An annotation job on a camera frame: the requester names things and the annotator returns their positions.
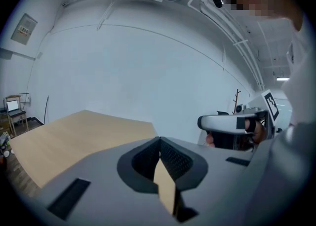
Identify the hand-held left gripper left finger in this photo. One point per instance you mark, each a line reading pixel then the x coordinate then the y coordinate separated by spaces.
pixel 98 180

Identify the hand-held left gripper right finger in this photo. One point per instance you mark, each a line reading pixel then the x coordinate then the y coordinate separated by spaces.
pixel 217 178

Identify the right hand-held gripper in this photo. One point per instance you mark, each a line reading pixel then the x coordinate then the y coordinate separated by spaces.
pixel 270 106

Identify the person's right hand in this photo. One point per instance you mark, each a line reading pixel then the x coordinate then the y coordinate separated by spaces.
pixel 258 131

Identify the wooden coat rack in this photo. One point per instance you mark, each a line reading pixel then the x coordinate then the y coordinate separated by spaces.
pixel 237 101

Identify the ceiling light strip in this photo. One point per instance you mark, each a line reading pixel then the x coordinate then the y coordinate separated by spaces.
pixel 283 78

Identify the person's light grey top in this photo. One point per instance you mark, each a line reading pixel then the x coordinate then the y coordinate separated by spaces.
pixel 296 165

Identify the thin black pole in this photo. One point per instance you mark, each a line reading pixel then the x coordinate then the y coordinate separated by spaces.
pixel 46 109

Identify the wooden chair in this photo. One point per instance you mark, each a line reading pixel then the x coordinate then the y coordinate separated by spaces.
pixel 18 121

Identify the clutter of floor items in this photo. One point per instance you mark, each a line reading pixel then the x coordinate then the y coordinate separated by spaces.
pixel 5 143

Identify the open laptop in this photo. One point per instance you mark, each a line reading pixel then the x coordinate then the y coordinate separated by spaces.
pixel 13 107

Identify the white wall box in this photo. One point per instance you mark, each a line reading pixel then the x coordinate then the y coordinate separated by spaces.
pixel 24 97

